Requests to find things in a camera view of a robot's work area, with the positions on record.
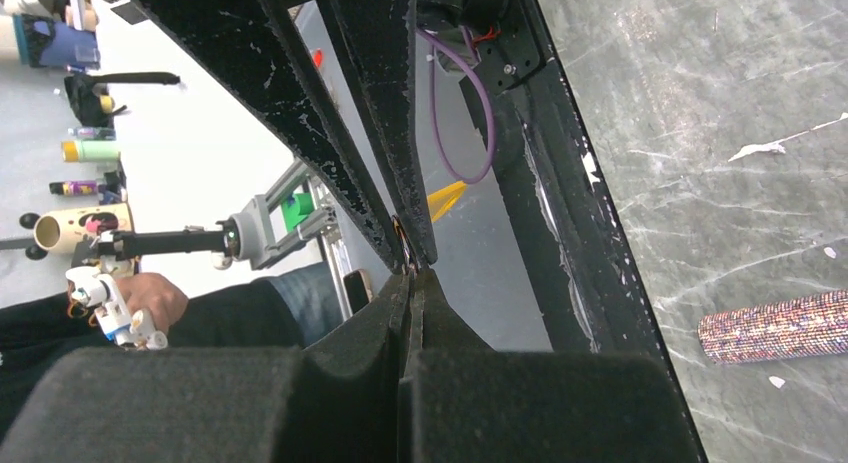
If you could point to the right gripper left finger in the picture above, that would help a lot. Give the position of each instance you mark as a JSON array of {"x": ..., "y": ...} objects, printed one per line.
[{"x": 334, "y": 401}]

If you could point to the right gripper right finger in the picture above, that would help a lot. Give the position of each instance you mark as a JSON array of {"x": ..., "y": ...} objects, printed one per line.
[{"x": 462, "y": 401}]

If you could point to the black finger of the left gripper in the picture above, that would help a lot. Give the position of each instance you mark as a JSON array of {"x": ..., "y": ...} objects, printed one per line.
[
  {"x": 376, "y": 49},
  {"x": 253, "y": 49}
]

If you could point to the green bottle yellow cap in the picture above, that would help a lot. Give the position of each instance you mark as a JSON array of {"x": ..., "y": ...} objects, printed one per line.
[{"x": 90, "y": 151}]

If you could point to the small purple bottle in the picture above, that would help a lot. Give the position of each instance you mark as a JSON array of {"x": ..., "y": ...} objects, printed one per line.
[{"x": 73, "y": 188}]

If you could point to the black tool with led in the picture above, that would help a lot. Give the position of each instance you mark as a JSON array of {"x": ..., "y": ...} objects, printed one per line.
[{"x": 127, "y": 245}]

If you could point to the cream cardboard tube toy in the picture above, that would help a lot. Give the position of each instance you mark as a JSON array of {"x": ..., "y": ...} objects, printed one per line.
[{"x": 59, "y": 231}]

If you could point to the glitter microphone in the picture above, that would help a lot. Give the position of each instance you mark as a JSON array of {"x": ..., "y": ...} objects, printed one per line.
[{"x": 809, "y": 326}]

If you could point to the black front rail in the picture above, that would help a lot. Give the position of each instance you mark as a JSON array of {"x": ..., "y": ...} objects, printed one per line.
[{"x": 580, "y": 265}]

